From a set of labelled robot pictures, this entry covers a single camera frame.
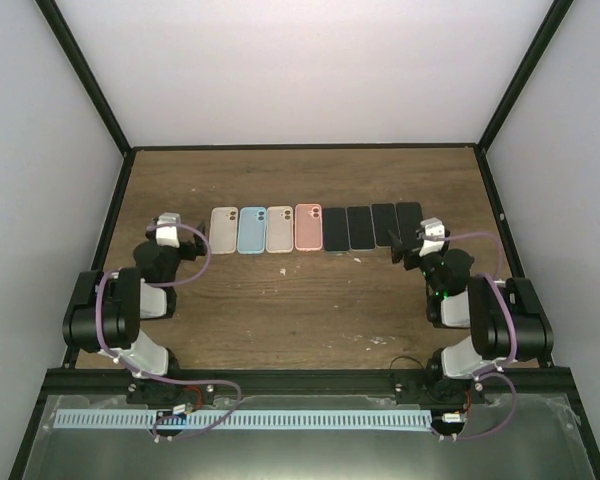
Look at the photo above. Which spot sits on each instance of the green phone from beige case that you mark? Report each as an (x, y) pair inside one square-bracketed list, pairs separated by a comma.
[(360, 227)]

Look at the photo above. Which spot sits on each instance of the light blue slotted strip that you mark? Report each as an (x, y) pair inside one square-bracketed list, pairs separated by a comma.
[(384, 420)]

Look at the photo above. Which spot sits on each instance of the black frame post right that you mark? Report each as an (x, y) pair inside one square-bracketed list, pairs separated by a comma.
[(547, 29)]

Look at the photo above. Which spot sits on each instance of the black front rail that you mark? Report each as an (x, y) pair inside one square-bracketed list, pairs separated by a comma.
[(405, 386)]

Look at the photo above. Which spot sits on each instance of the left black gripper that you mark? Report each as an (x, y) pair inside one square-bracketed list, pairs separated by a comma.
[(191, 253)]

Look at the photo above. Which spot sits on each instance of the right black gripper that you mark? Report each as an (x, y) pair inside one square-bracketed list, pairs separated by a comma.
[(409, 251)]

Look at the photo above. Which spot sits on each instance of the blue cased phone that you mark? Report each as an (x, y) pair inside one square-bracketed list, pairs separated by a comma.
[(252, 230)]

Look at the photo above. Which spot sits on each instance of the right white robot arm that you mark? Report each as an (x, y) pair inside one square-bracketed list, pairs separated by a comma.
[(504, 318)]

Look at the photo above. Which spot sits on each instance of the silver phone from blue case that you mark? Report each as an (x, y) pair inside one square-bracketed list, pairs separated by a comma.
[(385, 224)]

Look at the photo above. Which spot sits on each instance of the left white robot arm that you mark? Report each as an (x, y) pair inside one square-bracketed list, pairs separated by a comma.
[(106, 309)]

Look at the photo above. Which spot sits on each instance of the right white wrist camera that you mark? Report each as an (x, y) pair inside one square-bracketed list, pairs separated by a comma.
[(432, 233)]

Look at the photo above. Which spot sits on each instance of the black frame post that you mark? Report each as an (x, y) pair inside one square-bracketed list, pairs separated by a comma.
[(61, 30), (547, 29)]

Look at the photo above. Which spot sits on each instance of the black frame post left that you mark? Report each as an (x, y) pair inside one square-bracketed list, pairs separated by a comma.
[(61, 30)]

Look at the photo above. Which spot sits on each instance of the black screen phone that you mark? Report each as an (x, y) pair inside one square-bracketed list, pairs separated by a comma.
[(335, 230)]

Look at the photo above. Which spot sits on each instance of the pink phone case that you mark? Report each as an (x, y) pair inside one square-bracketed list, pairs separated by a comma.
[(308, 227)]

